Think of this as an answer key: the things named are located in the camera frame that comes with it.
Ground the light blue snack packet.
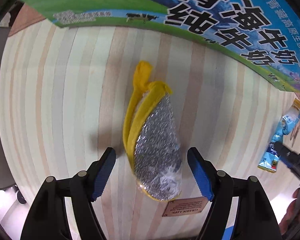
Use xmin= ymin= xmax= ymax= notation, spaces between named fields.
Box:
xmin=257 ymin=99 xmax=300 ymax=173

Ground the silver yellow scrub sponge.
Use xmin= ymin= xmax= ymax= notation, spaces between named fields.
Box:
xmin=122 ymin=61 xmax=183 ymax=202

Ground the person's hand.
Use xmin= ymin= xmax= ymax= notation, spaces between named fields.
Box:
xmin=279 ymin=188 xmax=300 ymax=235

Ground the brown mat label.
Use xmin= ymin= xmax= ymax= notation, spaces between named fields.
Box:
xmin=162 ymin=197 xmax=209 ymax=217

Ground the blue milk cardboard box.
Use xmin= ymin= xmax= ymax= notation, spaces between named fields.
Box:
xmin=22 ymin=0 xmax=300 ymax=93

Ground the pink rug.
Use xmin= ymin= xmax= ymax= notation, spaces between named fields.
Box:
xmin=8 ymin=4 xmax=46 ymax=37

